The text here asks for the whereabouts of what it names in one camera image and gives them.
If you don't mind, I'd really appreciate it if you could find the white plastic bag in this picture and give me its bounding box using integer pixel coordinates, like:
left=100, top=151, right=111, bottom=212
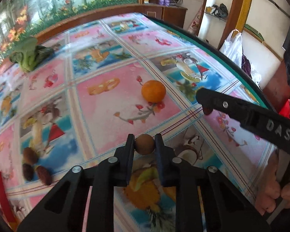
left=220, top=29, right=243, bottom=68

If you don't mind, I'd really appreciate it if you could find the green leafy vegetable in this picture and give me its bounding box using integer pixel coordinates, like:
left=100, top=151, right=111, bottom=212
left=9, top=37, right=55, bottom=73

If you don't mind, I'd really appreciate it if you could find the dark jujube cluster left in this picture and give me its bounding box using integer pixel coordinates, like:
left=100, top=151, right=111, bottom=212
left=22, top=163, right=34, bottom=181

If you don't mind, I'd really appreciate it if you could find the brown longan in cluster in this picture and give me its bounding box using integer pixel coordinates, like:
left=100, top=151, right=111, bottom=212
left=23, top=147, right=39, bottom=165

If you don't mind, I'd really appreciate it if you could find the long red jujube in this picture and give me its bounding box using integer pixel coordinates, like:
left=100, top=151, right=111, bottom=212
left=202, top=105, right=213, bottom=116

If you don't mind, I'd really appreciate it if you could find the orange mandarin fruit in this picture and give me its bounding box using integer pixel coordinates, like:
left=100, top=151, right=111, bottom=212
left=141, top=80, right=166, bottom=103

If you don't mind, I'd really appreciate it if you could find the colourful fruit print tablecloth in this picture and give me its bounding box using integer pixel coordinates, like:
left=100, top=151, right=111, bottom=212
left=0, top=14, right=273, bottom=226

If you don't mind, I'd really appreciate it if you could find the dark jujube cluster right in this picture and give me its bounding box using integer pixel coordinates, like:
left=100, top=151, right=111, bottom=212
left=35, top=165, right=52, bottom=185

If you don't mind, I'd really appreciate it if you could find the dark jujube cluster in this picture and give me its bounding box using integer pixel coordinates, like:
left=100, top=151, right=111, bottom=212
left=22, top=163, right=34, bottom=181
left=35, top=165, right=52, bottom=185

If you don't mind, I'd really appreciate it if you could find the brown round longan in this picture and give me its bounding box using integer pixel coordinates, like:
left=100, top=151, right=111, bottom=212
left=135, top=134, right=154, bottom=156

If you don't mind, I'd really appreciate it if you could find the person's right hand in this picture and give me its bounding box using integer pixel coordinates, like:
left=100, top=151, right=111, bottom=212
left=255, top=151, right=290, bottom=215

